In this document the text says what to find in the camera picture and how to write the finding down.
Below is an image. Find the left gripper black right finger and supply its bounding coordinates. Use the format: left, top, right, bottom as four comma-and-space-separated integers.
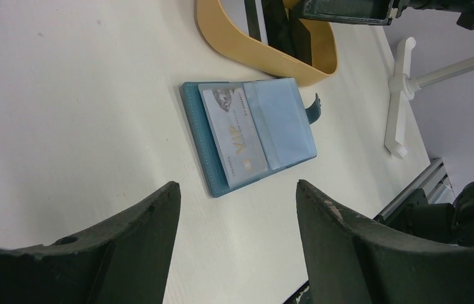
296, 180, 474, 303

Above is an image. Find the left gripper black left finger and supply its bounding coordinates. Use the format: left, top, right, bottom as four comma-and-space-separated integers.
0, 181, 181, 303

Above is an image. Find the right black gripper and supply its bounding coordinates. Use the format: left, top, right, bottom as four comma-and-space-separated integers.
293, 0, 398, 25

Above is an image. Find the black credit card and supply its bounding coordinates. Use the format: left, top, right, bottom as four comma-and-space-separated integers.
261, 0, 313, 65

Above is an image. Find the silver credit card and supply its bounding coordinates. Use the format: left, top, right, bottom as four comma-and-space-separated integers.
198, 83, 268, 187

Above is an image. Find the oval wooden tray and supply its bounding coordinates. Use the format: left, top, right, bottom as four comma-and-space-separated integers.
196, 0, 338, 87

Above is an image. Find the blue leather card holder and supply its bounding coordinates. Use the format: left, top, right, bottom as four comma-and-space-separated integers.
180, 78, 321, 198

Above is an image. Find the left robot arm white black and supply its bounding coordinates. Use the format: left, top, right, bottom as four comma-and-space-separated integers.
0, 180, 474, 303

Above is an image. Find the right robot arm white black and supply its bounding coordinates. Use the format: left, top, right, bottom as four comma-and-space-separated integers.
292, 0, 474, 30

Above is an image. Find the grey striped credit card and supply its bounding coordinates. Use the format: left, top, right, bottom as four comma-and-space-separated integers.
244, 0, 268, 45

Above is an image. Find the metal clothes rack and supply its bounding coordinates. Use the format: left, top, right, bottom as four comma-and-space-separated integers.
384, 37, 474, 159

